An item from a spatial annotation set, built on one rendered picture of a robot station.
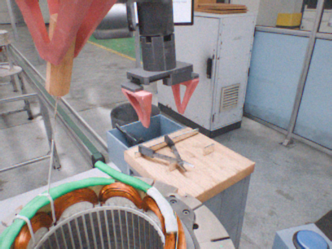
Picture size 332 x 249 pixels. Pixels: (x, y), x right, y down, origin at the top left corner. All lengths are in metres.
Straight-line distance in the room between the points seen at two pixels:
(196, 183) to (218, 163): 0.08
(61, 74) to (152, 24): 0.24
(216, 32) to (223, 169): 2.00
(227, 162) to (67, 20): 0.44
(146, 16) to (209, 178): 0.30
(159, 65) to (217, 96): 2.20
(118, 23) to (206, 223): 0.31
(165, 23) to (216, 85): 2.15
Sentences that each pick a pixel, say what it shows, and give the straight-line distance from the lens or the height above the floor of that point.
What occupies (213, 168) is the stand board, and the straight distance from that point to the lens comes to 0.53.
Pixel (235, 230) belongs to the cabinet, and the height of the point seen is 0.89.
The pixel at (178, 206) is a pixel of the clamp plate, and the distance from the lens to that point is 0.39.
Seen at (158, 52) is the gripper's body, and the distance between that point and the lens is 0.43.
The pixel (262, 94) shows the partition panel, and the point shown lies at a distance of 2.96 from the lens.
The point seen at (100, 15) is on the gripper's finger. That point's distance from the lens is 0.20.
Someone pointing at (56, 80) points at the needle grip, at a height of 1.31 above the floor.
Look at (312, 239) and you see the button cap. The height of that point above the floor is 1.05.
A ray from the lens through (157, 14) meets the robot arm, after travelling 0.43.
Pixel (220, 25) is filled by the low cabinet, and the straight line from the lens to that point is 2.45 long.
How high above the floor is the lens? 1.37
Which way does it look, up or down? 26 degrees down
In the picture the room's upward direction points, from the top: straight up
